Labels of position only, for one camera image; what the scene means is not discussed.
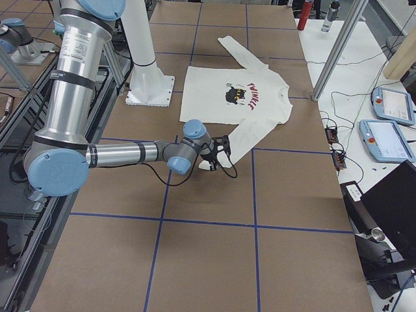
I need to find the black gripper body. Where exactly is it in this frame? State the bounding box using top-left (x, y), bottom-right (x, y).
top-left (206, 137), bottom-right (224, 164)

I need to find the cream long-sleeve cat shirt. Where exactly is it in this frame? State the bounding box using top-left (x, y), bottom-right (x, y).
top-left (180, 36), bottom-right (293, 168)

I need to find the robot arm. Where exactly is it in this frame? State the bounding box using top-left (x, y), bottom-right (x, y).
top-left (23, 1), bottom-right (230, 197)

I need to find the red bottle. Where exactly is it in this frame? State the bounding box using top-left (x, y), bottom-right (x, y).
top-left (297, 0), bottom-right (314, 31)

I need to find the near teach pendant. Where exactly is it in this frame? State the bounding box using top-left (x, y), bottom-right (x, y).
top-left (359, 120), bottom-right (415, 163)

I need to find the teach pendant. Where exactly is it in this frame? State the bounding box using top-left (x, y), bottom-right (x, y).
top-left (371, 87), bottom-right (415, 126)
top-left (359, 120), bottom-right (415, 163)

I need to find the far teach pendant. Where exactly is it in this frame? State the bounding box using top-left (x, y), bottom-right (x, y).
top-left (371, 87), bottom-right (415, 126)

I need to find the clear water bottle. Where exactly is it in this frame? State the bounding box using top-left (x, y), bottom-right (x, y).
top-left (321, 0), bottom-right (340, 33)

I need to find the black monitor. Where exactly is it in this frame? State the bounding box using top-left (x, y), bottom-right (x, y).
top-left (361, 160), bottom-right (415, 259)

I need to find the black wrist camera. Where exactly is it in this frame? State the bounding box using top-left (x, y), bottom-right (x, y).
top-left (213, 135), bottom-right (231, 156)

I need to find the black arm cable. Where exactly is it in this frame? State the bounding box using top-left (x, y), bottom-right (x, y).
top-left (141, 142), bottom-right (239, 187)

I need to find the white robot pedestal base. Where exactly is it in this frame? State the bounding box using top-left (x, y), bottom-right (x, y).
top-left (122, 0), bottom-right (175, 107)

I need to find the aluminium frame post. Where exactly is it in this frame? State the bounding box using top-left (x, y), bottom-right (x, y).
top-left (311, 0), bottom-right (369, 101)

